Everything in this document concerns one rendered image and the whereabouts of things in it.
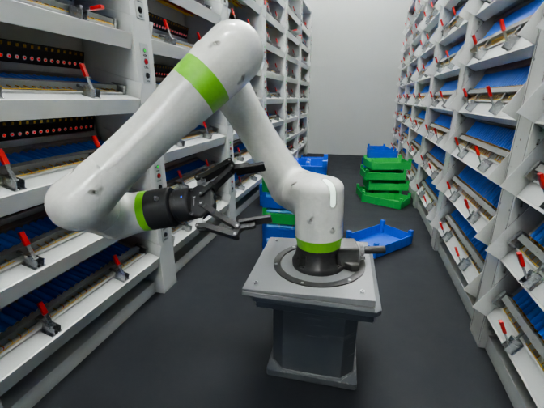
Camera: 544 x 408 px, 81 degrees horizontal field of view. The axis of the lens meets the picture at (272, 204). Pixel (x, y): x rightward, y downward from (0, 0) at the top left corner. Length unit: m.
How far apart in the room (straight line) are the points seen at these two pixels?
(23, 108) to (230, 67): 0.47
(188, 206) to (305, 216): 0.29
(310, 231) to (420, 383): 0.53
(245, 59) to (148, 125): 0.22
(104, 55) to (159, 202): 0.67
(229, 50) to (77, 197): 0.38
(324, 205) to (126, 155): 0.45
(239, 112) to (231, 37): 0.23
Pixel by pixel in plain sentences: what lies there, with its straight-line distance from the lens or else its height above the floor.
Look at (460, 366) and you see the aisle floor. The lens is 1.19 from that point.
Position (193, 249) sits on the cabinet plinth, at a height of 0.04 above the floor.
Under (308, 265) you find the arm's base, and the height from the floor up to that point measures 0.33.
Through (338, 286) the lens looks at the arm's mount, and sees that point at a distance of 0.83.
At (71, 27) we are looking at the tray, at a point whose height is 0.92.
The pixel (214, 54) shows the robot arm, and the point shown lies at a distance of 0.67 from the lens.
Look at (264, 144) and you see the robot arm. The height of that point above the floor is 0.63.
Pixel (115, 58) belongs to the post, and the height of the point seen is 0.87.
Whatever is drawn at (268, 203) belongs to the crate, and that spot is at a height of 0.26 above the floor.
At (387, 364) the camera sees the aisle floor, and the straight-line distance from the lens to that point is 1.12.
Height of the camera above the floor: 0.75
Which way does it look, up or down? 18 degrees down
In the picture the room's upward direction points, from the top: straight up
